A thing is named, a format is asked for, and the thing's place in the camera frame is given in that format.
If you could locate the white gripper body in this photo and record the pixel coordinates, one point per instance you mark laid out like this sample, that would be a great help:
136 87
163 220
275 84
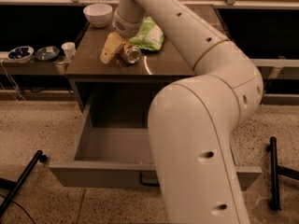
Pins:
127 27

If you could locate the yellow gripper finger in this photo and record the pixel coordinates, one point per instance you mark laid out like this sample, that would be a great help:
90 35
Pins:
113 45

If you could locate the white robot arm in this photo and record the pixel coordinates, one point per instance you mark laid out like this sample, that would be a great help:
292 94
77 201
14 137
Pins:
220 67

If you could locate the open grey top drawer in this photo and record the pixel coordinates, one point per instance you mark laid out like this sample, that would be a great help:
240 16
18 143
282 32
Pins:
109 153

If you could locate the green chip bag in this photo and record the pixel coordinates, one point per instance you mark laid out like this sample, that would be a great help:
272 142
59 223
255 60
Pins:
149 37

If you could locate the white bowl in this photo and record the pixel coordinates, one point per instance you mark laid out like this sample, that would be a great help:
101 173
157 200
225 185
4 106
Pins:
98 15

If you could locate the white paper cup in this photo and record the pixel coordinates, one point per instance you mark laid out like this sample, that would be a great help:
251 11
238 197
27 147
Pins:
69 49

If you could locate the grey cabinet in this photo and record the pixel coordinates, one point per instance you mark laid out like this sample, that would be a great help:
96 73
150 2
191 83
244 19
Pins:
86 69

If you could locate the low side shelf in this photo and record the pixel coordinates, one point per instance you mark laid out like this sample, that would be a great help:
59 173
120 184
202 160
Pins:
35 67

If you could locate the dark blue bowl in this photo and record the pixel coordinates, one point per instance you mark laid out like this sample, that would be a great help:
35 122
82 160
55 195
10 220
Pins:
47 54

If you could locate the blue patterned bowl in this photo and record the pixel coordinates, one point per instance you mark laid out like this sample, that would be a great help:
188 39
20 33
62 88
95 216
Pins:
21 54

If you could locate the black left stand leg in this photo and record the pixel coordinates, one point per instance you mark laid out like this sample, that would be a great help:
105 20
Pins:
13 187

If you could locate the black stand leg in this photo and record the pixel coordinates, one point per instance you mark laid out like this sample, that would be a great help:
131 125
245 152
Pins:
13 187
276 171

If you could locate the black right stand leg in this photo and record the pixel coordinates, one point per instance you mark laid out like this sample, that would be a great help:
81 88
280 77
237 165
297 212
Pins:
276 171

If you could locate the black drawer handle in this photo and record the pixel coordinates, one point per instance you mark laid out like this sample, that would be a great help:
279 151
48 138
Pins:
149 180

